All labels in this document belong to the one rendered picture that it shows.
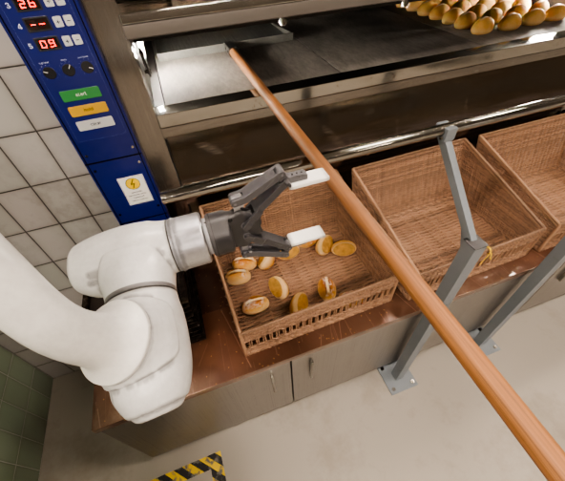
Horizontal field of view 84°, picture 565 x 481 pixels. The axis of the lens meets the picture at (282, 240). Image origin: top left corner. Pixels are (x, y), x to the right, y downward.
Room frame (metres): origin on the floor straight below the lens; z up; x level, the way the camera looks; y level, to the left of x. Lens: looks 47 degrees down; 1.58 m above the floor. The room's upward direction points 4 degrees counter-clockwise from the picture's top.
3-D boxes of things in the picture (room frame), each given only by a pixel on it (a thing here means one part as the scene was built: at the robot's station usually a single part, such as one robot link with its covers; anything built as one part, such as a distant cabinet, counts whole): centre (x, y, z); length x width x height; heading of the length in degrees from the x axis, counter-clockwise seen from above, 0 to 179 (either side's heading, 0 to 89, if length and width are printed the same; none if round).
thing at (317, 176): (0.43, -0.05, 1.27); 0.07 x 0.03 x 0.01; 106
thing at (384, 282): (0.73, -0.04, 0.72); 0.56 x 0.49 x 0.28; 108
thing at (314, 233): (0.43, -0.05, 1.13); 0.07 x 0.03 x 0.01; 106
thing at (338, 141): (1.15, -0.53, 1.02); 1.79 x 0.11 x 0.19; 106
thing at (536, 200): (1.07, -1.21, 0.72); 0.56 x 0.49 x 0.28; 106
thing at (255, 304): (0.60, 0.11, 0.62); 0.10 x 0.07 x 0.05; 107
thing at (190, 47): (1.60, 0.21, 1.20); 0.55 x 0.36 x 0.03; 107
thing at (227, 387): (0.84, -0.50, 0.29); 2.42 x 0.56 x 0.58; 106
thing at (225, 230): (0.39, 0.08, 1.20); 0.09 x 0.07 x 0.08; 106
